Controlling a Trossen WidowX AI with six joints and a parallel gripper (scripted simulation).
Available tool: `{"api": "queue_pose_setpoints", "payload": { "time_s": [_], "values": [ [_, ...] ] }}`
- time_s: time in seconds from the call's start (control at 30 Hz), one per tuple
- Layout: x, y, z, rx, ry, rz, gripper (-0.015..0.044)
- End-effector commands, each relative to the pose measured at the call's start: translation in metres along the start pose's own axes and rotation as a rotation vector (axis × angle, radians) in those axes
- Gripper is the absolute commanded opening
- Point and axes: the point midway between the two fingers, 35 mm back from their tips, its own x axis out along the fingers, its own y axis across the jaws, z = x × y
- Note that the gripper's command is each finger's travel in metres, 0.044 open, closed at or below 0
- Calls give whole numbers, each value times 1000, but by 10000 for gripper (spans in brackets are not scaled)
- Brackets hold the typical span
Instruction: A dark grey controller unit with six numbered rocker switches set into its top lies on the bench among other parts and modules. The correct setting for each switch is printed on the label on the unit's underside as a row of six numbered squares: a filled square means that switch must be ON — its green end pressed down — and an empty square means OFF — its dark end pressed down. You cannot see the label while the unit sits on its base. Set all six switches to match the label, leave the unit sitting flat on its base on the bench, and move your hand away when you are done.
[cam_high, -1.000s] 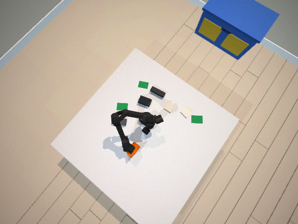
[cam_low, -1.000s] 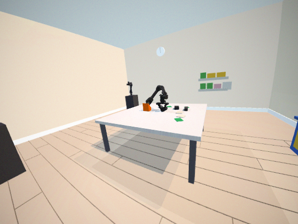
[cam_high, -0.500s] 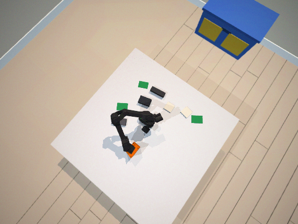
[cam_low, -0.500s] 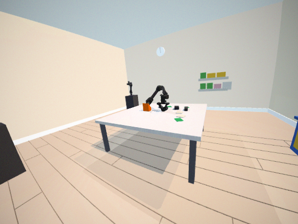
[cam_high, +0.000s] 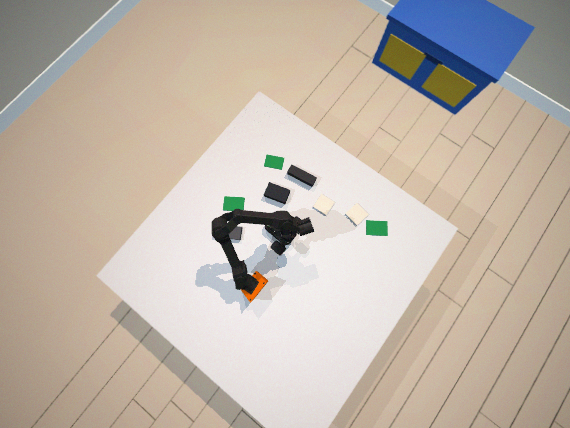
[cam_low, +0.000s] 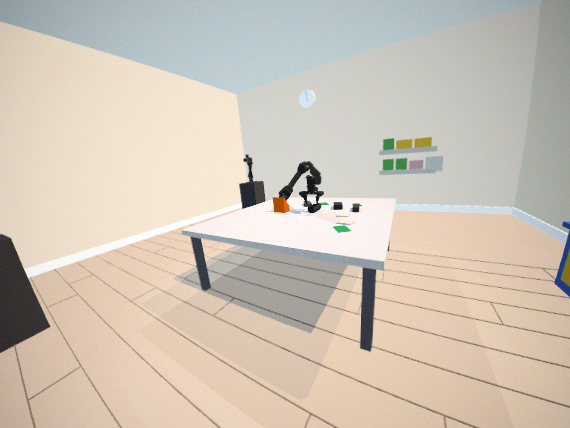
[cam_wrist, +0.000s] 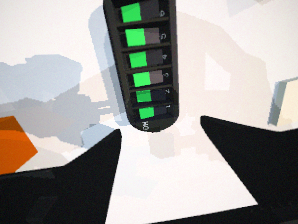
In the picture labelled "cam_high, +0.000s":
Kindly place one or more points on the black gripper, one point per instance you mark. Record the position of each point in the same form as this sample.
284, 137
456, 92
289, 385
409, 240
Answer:
278, 247

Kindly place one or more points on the cream flat square tile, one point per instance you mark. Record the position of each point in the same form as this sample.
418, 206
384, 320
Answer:
356, 213

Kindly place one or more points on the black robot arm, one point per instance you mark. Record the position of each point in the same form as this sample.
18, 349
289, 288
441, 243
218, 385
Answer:
281, 223

